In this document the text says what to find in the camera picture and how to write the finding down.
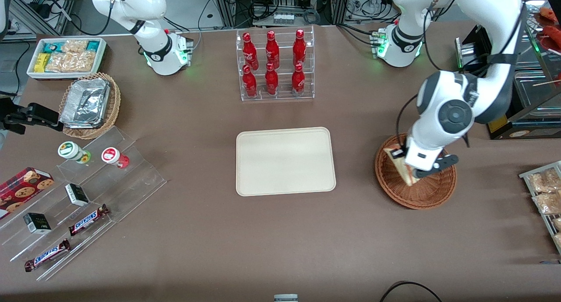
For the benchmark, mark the white power strip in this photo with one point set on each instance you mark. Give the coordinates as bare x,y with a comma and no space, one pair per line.
283,18

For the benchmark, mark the red cola bottle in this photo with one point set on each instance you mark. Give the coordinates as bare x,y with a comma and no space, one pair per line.
271,82
298,82
272,51
250,83
250,52
299,48

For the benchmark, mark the yellow snack packet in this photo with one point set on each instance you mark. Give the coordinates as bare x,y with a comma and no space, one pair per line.
41,63

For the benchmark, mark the clear bagged pastry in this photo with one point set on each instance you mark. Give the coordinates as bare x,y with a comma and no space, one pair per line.
543,181
548,203

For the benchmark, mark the clear acrylic bottle rack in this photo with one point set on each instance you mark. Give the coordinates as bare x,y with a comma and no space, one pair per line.
276,98

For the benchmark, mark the small grey device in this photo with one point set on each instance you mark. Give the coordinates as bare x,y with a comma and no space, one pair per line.
285,298

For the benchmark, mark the white rectangular snack bin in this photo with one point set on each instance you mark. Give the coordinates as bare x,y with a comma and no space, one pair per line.
31,72

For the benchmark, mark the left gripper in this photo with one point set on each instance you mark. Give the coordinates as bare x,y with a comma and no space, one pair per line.
401,153

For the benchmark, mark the round brown wicker basket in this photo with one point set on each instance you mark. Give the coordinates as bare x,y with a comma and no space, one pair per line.
420,194

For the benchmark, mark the oval light wicker basket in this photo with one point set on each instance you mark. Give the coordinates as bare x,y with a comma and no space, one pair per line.
113,104

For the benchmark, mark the Snickers chocolate bar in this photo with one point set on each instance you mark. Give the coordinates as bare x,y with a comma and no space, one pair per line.
47,254
87,220

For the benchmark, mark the clear acrylic stepped shelf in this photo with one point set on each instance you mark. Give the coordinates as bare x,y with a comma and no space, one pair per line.
136,179

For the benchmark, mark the small black carton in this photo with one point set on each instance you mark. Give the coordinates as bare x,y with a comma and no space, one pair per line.
76,195
37,223

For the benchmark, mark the red-lidded white cup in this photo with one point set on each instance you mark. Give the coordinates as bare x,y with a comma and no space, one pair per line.
111,155

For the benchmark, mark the stacked aluminium foil trays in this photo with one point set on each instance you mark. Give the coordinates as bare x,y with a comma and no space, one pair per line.
85,102

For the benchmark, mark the triangular sandwich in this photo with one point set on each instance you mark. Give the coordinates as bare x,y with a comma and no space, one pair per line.
399,166

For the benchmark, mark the beige plastic tray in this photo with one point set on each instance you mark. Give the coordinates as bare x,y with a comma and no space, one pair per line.
285,161

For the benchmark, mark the green-lidded white cup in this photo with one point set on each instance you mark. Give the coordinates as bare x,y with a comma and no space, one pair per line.
70,150

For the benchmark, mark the tray of bagged snacks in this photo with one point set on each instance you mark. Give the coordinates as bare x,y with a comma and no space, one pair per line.
526,175

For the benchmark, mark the red tartan cookie box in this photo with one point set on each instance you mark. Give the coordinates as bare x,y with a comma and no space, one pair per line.
22,190

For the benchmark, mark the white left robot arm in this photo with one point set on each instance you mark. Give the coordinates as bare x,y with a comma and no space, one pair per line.
456,113

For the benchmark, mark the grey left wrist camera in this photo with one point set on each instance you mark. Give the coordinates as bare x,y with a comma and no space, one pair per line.
442,161

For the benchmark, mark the clear cracker bag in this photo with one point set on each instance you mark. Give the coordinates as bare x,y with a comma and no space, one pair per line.
58,62
82,62
74,46

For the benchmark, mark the teal snack packet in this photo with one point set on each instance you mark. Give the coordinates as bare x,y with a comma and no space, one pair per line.
93,45
52,47

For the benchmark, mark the black hot food display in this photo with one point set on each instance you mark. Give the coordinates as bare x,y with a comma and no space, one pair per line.
521,130

